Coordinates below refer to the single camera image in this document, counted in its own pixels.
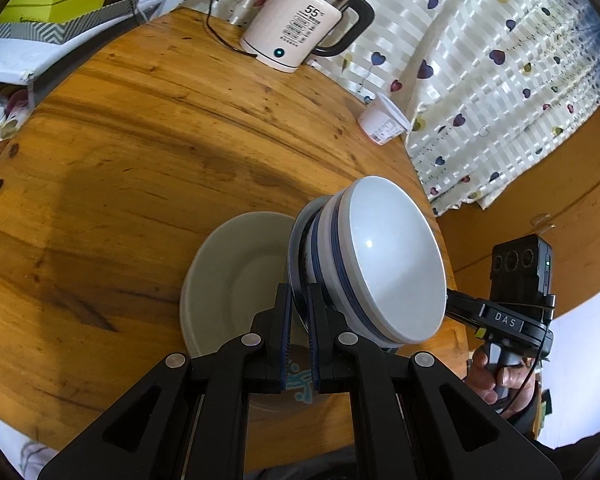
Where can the white side shelf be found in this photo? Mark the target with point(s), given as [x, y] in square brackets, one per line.
[10, 65]

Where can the small white blue-banded bowl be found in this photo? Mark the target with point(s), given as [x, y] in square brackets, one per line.
[395, 260]

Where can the cream electric kettle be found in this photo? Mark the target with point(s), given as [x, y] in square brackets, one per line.
[290, 25]

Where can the person's right hand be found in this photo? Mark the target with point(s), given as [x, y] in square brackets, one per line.
[480, 380]

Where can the heart-print striped curtain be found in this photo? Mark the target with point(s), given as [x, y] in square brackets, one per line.
[480, 85]

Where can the person's right forearm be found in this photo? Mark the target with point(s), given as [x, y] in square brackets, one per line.
[560, 440]

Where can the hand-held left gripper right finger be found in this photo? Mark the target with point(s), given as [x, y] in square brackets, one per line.
[314, 345]

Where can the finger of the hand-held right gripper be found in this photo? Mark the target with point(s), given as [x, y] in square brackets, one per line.
[465, 319]
[465, 302]

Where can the large white blue-banded bowl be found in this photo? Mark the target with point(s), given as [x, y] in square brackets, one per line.
[325, 245]

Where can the white plastic tub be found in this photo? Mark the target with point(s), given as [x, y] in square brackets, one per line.
[380, 125]

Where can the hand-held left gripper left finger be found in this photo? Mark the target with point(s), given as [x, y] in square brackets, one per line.
[285, 340]

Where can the zigzag patterned tray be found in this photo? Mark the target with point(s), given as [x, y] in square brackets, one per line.
[55, 32]

